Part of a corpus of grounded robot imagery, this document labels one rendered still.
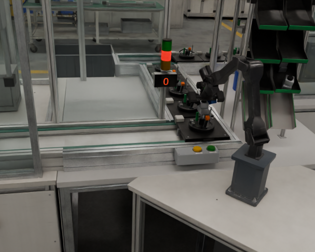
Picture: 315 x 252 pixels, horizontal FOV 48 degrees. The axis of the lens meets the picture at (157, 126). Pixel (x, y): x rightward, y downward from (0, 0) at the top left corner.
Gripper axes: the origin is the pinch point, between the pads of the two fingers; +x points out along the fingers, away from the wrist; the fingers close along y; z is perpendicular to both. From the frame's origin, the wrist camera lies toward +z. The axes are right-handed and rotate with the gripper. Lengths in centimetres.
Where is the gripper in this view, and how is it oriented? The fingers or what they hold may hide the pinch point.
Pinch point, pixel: (203, 101)
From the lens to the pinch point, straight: 186.5
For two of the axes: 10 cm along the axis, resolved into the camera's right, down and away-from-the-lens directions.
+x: -1.5, 4.2, 8.9
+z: -1.2, -9.1, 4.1
